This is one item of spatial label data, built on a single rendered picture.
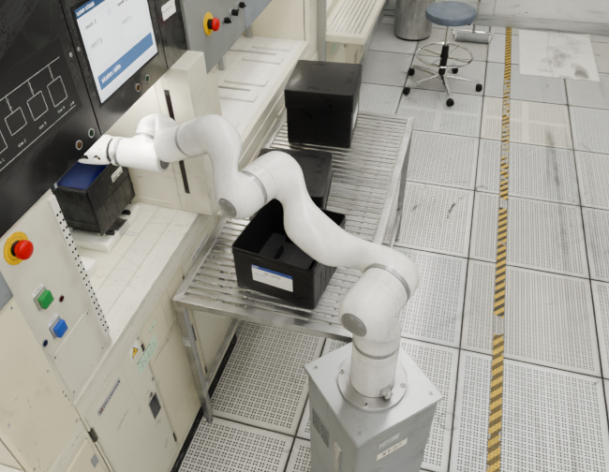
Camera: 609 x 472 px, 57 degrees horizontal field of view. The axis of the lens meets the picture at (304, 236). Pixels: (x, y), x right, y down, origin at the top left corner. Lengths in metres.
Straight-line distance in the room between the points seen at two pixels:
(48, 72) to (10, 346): 0.55
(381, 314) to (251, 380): 1.37
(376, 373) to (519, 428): 1.15
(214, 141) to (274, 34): 1.88
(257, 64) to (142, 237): 1.29
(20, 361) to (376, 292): 0.76
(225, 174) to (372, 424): 0.74
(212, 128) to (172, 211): 0.70
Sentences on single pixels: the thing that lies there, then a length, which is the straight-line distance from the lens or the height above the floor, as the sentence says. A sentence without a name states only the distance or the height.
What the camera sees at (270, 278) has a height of 0.84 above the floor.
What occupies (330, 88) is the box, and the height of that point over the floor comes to 1.01.
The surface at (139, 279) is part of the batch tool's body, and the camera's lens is 1.78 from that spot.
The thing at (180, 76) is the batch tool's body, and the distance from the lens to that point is 1.68.
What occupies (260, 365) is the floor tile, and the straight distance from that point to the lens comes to 2.57.
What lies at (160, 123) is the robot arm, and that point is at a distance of 1.58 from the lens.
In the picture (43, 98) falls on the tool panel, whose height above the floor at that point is 1.57.
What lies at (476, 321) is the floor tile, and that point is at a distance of 2.80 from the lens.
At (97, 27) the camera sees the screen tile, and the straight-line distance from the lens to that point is 1.39.
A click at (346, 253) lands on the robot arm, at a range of 1.29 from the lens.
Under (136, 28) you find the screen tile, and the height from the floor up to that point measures 1.56.
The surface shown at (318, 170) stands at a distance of 2.12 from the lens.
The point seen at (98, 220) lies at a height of 1.00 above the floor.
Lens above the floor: 2.10
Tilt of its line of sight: 42 degrees down
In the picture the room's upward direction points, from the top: 2 degrees counter-clockwise
